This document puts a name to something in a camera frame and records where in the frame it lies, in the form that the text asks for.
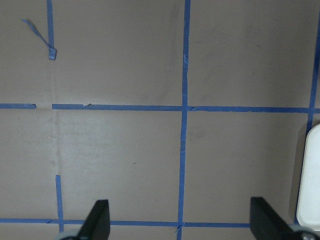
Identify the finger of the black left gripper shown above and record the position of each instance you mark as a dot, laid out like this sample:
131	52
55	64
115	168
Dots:
97	225

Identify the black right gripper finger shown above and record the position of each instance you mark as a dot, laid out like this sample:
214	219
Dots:
265	223

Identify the white tray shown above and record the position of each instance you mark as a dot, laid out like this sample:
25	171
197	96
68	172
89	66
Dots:
308	207

